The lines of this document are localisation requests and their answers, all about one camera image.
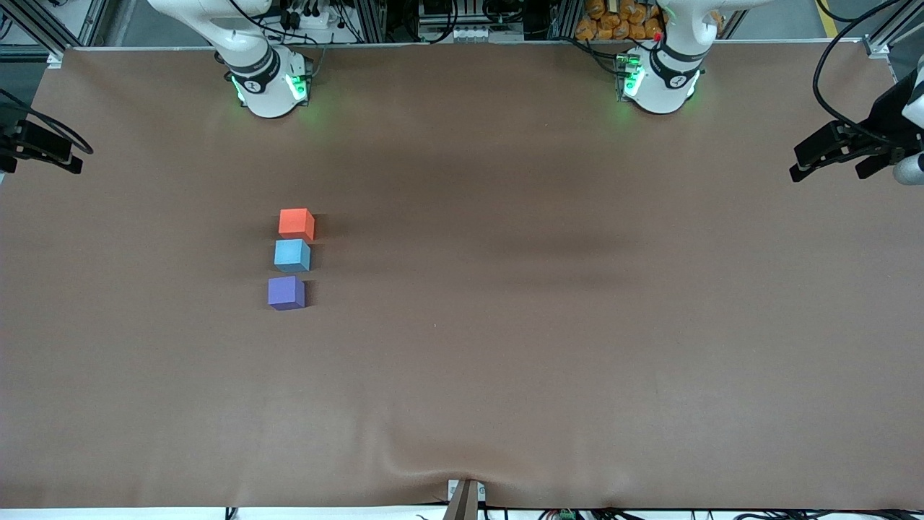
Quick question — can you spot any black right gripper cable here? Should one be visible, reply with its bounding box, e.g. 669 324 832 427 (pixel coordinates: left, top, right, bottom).
0 88 95 155

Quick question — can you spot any aluminium frame profile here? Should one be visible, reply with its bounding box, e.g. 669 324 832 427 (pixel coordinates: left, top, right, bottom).
552 0 580 42
0 0 110 60
863 11 924 60
361 0 388 44

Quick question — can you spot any purple cube block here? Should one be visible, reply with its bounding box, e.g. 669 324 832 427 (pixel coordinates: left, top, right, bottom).
267 276 306 311

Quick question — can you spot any brown table cover sheet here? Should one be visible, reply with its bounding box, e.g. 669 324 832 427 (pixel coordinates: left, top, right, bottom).
0 40 924 511

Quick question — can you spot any white power strip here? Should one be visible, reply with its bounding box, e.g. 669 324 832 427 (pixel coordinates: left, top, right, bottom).
285 6 341 31

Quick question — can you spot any orange cube block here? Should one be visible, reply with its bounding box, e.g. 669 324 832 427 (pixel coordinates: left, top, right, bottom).
278 208 316 243

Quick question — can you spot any light blue cube block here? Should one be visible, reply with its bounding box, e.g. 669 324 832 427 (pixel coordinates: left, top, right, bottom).
274 239 312 274

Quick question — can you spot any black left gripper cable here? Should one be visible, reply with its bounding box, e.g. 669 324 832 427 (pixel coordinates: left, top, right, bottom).
813 22 924 134

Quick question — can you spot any orange packaged items pile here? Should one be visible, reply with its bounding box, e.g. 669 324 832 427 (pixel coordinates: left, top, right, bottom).
575 0 666 42

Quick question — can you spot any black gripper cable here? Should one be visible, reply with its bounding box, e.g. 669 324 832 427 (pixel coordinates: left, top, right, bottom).
0 88 95 155
813 22 924 134

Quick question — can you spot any brown post with grey bracket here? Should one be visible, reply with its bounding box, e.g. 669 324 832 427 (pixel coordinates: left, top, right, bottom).
443 478 487 520

